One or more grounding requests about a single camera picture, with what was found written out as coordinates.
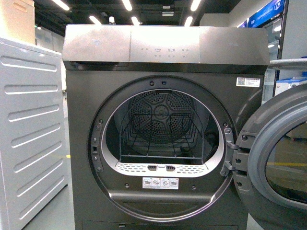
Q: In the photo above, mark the white pictogram instruction sticker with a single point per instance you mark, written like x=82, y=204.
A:
x=160, y=183

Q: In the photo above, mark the cardboard box on appliance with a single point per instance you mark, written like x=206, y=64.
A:
x=17, y=20

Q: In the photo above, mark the white ribbed appliance side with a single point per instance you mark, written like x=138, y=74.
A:
x=32, y=133

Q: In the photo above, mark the blue illuminated store sign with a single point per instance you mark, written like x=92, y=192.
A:
x=264, y=15

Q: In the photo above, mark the dark grey front-load dryer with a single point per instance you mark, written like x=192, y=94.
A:
x=116, y=70

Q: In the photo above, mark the black wire drying rack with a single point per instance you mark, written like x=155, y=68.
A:
x=162, y=138

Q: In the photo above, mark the open round dryer door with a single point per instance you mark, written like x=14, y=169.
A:
x=271, y=162

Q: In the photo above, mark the white QR code label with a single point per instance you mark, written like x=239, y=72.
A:
x=247, y=82

